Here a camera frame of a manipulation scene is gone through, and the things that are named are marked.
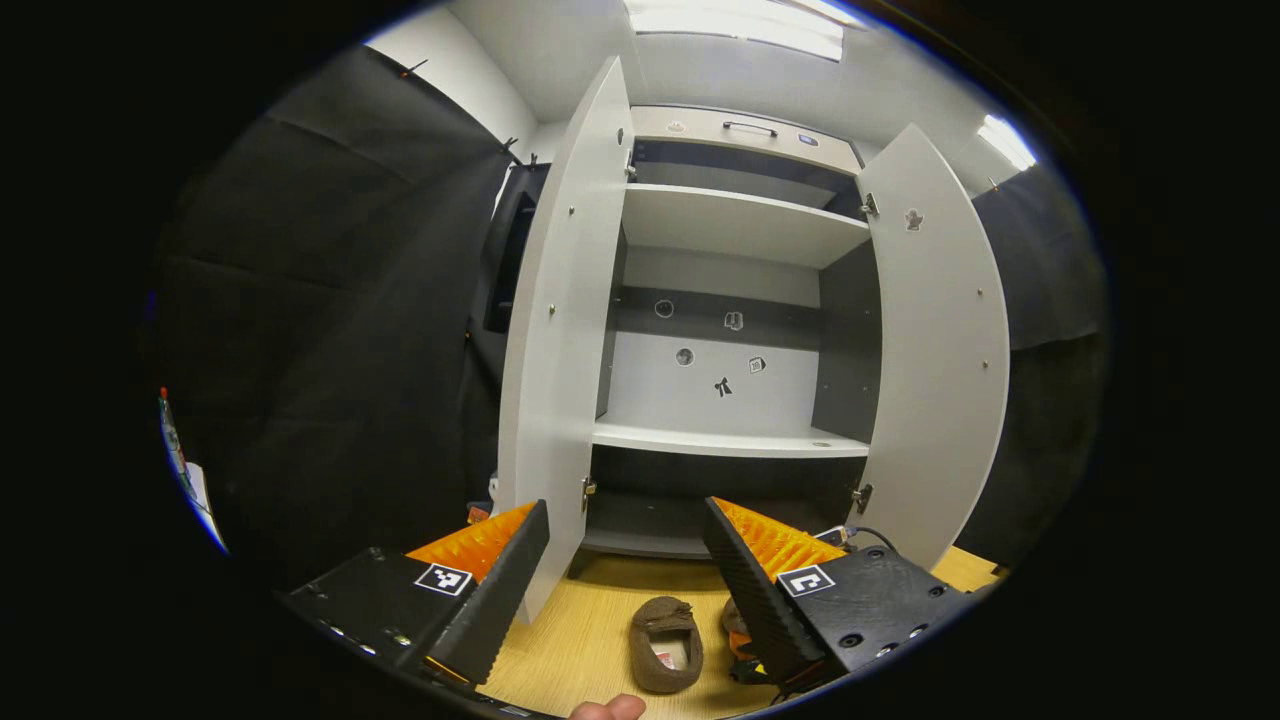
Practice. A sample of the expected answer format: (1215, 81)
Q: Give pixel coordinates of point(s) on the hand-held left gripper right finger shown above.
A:
(750, 590)

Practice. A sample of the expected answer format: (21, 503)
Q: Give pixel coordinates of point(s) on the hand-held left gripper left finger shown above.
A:
(500, 600)

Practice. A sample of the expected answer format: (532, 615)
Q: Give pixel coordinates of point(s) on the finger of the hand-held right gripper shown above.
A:
(745, 655)

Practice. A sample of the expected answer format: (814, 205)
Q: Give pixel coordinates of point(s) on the brown fuzzy shoe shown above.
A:
(735, 615)
(660, 615)

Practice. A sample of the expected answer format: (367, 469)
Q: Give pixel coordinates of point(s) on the white cabinet door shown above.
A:
(560, 350)
(940, 350)

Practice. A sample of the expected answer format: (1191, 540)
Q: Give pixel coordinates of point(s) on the white plush toy orange feet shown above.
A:
(492, 488)

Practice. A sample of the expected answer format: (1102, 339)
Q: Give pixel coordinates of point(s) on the black backdrop cloth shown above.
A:
(330, 350)

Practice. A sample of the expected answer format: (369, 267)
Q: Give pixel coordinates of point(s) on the white printed sheet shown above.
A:
(195, 490)

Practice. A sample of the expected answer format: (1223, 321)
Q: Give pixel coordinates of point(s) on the small ceiling light panel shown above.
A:
(1008, 142)

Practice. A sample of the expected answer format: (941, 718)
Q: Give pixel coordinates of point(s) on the large ceiling light panel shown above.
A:
(740, 25)

